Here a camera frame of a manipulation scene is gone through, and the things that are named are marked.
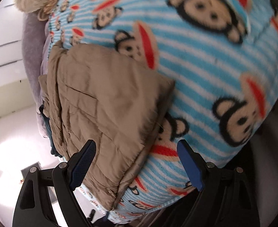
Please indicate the purple duvet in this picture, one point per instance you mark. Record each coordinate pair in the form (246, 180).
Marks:
(35, 44)

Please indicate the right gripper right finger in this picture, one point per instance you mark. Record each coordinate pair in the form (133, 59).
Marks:
(226, 196)

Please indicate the white wardrobe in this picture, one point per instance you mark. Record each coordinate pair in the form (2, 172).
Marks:
(11, 59)

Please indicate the folded dark blue jeans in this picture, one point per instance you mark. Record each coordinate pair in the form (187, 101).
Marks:
(49, 133)

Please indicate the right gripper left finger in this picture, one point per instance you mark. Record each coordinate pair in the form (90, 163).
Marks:
(34, 207)

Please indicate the brown knot cushion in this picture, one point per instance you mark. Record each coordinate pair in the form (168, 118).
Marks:
(46, 10)

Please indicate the cream bedroom door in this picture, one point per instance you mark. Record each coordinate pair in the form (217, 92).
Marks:
(15, 97)

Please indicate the monkey print striped blanket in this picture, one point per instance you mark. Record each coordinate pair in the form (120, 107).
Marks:
(223, 58)

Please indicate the tan puffer jacket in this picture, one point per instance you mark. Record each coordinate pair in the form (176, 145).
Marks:
(95, 93)

